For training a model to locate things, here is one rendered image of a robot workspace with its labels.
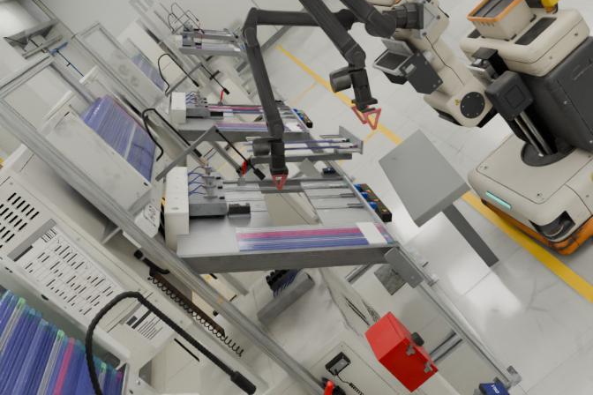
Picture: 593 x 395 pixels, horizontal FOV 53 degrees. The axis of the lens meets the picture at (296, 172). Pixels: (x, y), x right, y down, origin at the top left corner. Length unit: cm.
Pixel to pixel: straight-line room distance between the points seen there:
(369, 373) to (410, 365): 56
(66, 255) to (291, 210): 180
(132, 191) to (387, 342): 88
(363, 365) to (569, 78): 126
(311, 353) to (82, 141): 101
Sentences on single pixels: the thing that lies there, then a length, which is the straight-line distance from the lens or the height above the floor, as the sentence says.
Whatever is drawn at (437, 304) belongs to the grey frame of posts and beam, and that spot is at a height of 47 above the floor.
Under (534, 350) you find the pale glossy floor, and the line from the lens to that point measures 245.
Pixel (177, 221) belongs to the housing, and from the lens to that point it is 201.
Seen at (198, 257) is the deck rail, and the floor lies 115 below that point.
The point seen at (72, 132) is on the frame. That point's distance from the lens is 185.
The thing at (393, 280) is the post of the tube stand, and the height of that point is 1.
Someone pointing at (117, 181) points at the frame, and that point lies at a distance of 188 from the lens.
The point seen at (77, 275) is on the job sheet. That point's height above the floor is 137.
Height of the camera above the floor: 179
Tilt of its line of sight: 21 degrees down
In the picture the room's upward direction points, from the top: 43 degrees counter-clockwise
